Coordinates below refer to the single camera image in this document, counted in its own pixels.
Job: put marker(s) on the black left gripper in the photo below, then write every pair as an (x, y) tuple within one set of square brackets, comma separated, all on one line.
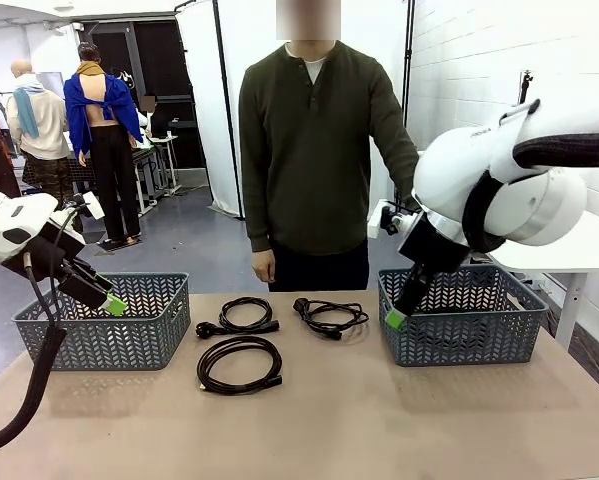
[(61, 250)]

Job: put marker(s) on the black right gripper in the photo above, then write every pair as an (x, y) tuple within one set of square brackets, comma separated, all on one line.
[(436, 245)]

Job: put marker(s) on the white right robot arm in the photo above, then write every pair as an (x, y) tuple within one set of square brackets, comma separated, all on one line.
[(454, 165)]

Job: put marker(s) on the person's left forearm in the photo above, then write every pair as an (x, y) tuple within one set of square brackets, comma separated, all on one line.
[(401, 160)]

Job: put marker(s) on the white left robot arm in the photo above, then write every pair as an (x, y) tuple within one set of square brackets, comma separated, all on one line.
[(9, 220)]

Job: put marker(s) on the person's right forearm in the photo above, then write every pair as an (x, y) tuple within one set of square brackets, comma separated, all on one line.
[(259, 220)]

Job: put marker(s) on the person's right hand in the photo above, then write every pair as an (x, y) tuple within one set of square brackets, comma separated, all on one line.
[(264, 265)]

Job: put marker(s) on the grey perforated plastic basket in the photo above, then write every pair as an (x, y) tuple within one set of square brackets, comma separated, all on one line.
[(479, 315), (139, 321)]

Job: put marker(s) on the background work bench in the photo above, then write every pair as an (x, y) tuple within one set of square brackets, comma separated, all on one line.
[(154, 150)]

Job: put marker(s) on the person in green sweater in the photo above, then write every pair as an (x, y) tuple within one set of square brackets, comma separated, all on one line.
[(319, 175)]

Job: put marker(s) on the white side table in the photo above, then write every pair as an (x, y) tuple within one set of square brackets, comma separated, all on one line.
[(579, 245)]

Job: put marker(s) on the background person in white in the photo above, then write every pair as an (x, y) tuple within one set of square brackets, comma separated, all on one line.
[(149, 120)]

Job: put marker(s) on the mannequin with teal scarf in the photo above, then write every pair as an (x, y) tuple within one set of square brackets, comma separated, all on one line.
[(44, 125)]

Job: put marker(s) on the mannequin with blue shirt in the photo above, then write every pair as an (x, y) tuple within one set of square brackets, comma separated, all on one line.
[(84, 110)]

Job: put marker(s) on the black light stand pole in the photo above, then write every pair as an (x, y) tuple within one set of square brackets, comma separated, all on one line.
[(407, 75)]

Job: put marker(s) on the white backdrop screen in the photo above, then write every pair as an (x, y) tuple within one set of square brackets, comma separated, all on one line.
[(204, 100)]

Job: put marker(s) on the black backdrop stand pole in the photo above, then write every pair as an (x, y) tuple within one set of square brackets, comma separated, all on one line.
[(227, 100)]

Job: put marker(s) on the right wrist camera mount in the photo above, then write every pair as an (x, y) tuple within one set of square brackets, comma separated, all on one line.
[(376, 220)]

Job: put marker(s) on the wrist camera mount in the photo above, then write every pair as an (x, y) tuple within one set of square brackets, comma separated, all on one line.
[(95, 206), (376, 220)]

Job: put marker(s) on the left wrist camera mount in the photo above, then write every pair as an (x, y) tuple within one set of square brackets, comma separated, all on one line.
[(95, 206)]

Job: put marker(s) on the small camera on tripod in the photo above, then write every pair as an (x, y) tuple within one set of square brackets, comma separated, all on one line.
[(526, 87)]

